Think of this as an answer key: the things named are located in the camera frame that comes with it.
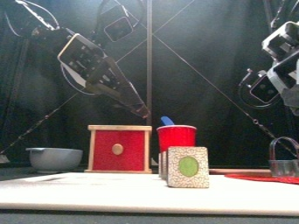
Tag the black backdrop cloth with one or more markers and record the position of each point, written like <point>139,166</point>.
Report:
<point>226,35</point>

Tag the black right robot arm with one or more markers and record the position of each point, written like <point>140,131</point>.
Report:
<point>281,40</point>

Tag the small pale grey object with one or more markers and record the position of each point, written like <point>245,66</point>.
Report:
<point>3,159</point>

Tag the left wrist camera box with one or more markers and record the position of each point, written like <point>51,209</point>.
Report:
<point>119,29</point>

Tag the red plastic cup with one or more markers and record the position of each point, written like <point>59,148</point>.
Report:
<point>176,137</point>

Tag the grey bowl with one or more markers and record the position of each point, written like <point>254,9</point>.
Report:
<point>54,160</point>

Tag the red toy knife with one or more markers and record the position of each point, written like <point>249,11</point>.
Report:
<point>265,178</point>

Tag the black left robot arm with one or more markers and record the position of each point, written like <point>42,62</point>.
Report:
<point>39,20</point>

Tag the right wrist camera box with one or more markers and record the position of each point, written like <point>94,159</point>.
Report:
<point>263,89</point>

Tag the red wooden knob box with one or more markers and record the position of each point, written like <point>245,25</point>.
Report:
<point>104,157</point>

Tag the metal frame pole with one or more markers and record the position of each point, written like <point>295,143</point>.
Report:
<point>148,73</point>

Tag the wooden plate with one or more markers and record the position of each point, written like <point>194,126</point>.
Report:
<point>238,171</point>

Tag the white cutting board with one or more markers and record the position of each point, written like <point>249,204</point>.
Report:
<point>98,192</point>

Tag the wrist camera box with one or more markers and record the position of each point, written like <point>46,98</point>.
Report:
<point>119,29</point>
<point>263,89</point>

